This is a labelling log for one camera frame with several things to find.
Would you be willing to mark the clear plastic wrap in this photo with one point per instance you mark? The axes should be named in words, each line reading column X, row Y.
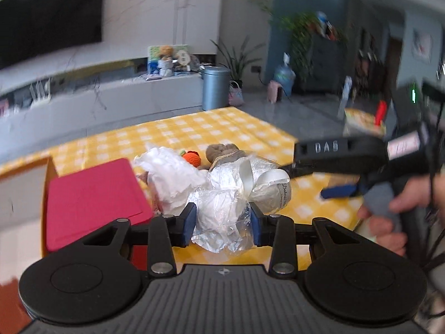
column 226, row 208

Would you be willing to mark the white router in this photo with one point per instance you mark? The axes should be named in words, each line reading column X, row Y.
column 41, row 94

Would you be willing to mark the brown teddy bear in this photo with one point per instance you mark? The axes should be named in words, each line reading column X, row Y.
column 166, row 59

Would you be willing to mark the dark cabinet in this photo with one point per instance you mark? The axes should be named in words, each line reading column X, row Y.
column 326, row 66

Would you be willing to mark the printed picture board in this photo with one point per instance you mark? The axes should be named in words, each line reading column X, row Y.
column 153, row 59

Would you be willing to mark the crumpled white plastic bag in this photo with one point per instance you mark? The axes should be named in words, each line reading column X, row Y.
column 167, row 177

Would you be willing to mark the grey metal trash can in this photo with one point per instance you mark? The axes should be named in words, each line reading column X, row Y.
column 215, row 88

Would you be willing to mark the pink box lid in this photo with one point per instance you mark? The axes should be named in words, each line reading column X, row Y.
column 94, row 198

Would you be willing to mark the blue water jug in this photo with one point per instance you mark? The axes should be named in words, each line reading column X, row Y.
column 285, row 78

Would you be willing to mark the person's right hand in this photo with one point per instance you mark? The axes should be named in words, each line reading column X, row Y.
column 386, row 240

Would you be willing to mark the orange crochet toy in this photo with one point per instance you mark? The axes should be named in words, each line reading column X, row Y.
column 193, row 158

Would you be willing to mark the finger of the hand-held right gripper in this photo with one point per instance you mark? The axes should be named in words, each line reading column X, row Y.
column 326, row 153
column 339, row 191

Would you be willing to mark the black wall television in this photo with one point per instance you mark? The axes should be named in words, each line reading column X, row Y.
column 52, row 17

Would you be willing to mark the long-leaf potted plant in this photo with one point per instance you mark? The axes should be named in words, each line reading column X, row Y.
column 240, row 59

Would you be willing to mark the orange cardboard box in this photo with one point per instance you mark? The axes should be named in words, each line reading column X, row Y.
column 21, row 198

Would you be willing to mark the brown knitted plush toy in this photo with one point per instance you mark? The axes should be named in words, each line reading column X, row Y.
column 222, row 151

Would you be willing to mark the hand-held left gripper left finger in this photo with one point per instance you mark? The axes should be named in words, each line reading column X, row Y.
column 189, row 224

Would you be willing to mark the red object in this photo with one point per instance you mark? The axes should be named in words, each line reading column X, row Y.
column 380, row 111

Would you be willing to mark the bushy green cabinet plant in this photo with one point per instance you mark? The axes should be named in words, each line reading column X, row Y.
column 302, row 31

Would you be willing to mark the round white plaque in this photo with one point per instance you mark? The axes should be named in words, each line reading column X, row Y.
column 182, row 59

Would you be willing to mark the tan plush toy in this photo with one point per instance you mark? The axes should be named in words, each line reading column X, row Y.
column 154, row 201

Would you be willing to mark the yellow checked cloth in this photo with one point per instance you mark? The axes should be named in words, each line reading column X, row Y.
column 215, row 125

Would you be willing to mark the pink stool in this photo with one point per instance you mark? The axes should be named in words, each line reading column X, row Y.
column 274, row 92

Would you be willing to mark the yellow printed bag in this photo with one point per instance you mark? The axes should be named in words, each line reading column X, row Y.
column 360, row 121

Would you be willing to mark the pink woven basket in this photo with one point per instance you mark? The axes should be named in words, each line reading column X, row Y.
column 235, row 95

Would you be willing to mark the white marble tv console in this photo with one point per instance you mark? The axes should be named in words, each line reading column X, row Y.
column 139, row 94

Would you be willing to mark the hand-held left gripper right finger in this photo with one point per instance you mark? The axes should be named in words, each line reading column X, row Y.
column 255, row 226

